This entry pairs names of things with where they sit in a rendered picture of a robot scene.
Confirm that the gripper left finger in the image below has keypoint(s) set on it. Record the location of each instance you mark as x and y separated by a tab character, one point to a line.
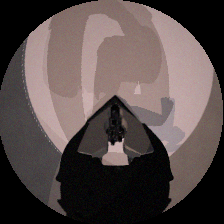
90	141

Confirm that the black knob box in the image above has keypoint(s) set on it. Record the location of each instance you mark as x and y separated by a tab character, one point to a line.
113	131

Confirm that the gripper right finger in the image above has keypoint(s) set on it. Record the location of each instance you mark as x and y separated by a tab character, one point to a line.
140	141

